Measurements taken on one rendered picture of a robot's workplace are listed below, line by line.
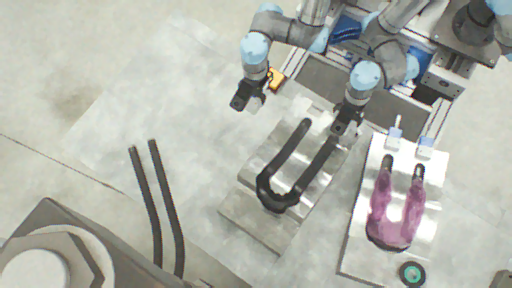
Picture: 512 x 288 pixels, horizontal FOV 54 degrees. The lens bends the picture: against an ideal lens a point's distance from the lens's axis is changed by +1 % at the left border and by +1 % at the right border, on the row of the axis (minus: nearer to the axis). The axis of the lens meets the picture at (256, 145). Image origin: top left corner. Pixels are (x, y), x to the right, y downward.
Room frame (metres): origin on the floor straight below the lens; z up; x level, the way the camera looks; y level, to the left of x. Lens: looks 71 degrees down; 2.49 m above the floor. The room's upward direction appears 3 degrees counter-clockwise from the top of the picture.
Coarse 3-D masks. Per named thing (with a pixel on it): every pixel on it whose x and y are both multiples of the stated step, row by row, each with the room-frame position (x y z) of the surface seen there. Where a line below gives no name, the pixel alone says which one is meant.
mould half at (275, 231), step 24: (288, 120) 0.63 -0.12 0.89; (312, 120) 0.63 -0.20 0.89; (264, 144) 0.55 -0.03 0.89; (312, 144) 0.54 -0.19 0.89; (288, 168) 0.45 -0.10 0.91; (336, 168) 0.45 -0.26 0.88; (240, 192) 0.39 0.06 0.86; (312, 192) 0.37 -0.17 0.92; (240, 216) 0.31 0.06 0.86; (264, 216) 0.31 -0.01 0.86; (288, 216) 0.30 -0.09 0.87; (264, 240) 0.23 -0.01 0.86; (288, 240) 0.22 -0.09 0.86
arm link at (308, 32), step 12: (312, 0) 0.78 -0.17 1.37; (324, 0) 0.78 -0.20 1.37; (300, 12) 0.78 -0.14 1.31; (312, 12) 0.76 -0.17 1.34; (324, 12) 0.76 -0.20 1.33; (300, 24) 0.75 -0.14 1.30; (312, 24) 0.74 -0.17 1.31; (288, 36) 0.73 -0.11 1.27; (300, 36) 0.73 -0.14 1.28; (312, 36) 0.72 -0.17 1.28; (324, 36) 0.72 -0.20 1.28; (312, 48) 0.70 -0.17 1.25
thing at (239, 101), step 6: (240, 84) 0.67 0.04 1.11; (246, 84) 0.67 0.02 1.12; (252, 84) 0.66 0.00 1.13; (258, 84) 0.67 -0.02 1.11; (240, 90) 0.65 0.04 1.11; (246, 90) 0.65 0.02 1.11; (252, 90) 0.65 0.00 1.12; (234, 96) 0.64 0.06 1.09; (240, 96) 0.64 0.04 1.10; (246, 96) 0.63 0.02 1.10; (234, 102) 0.62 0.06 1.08; (240, 102) 0.62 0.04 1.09; (246, 102) 0.62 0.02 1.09; (234, 108) 0.61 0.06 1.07; (240, 108) 0.60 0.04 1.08
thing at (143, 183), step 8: (128, 152) 0.57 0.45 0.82; (136, 152) 0.56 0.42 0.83; (136, 160) 0.53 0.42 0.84; (136, 168) 0.50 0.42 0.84; (136, 176) 0.47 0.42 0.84; (144, 176) 0.47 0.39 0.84; (144, 184) 0.44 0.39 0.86; (144, 192) 0.41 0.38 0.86; (144, 200) 0.38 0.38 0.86; (152, 200) 0.38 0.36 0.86; (152, 208) 0.35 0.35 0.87
